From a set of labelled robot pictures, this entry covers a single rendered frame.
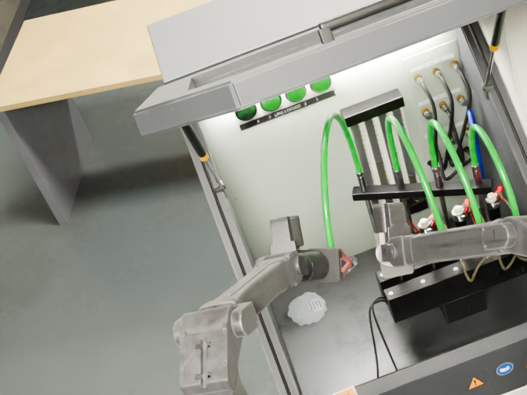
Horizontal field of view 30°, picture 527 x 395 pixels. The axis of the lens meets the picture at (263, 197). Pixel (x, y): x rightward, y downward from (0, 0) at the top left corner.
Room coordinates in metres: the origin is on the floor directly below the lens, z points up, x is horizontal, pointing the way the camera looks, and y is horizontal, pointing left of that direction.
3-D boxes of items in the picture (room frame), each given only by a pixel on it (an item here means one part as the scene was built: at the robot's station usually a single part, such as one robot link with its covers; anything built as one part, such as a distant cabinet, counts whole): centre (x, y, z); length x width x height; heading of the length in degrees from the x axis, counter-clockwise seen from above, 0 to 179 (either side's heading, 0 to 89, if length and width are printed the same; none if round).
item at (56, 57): (3.62, 0.19, 0.35); 1.33 x 0.66 x 0.69; 73
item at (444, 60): (1.83, -0.47, 1.20); 0.13 x 0.03 x 0.31; 90
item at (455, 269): (1.57, -0.35, 0.91); 0.34 x 0.10 x 0.15; 90
